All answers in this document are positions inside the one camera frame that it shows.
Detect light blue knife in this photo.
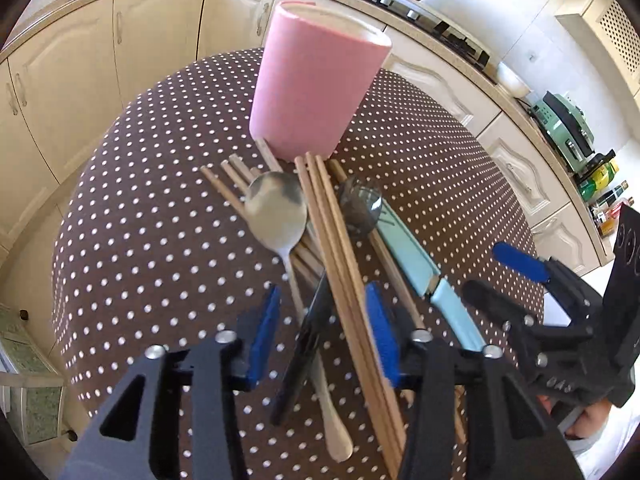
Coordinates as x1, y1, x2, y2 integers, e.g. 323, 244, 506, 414
376, 198, 486, 352

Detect black slotted spoon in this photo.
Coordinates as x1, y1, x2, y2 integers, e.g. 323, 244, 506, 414
269, 174, 384, 427

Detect silver metal spoon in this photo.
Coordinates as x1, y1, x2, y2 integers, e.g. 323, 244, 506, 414
245, 171, 354, 463

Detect person right hand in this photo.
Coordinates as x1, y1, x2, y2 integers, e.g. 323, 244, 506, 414
564, 399, 613, 440

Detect red sauce bottle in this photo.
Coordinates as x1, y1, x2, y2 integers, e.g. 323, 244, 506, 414
598, 197, 634, 237

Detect soy sauce bottle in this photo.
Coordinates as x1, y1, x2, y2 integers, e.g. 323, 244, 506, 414
590, 181, 628, 210

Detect green yellow oil bottle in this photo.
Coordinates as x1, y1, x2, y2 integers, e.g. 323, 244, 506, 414
578, 159, 618, 203

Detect green electric cooker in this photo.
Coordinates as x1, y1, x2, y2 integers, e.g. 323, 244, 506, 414
530, 91, 594, 174

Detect brown polka dot tablecloth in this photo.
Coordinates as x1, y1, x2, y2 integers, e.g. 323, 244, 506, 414
51, 48, 547, 480

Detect white bowl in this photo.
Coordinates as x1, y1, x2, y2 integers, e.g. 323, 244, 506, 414
496, 62, 532, 99

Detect black gas stove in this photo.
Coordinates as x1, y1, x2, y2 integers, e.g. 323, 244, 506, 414
362, 0, 497, 78

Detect pink utensil holder cup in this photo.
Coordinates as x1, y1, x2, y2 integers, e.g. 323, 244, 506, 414
250, 1, 393, 162

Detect cream lower cabinets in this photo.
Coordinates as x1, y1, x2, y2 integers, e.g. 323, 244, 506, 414
1, 0, 610, 274

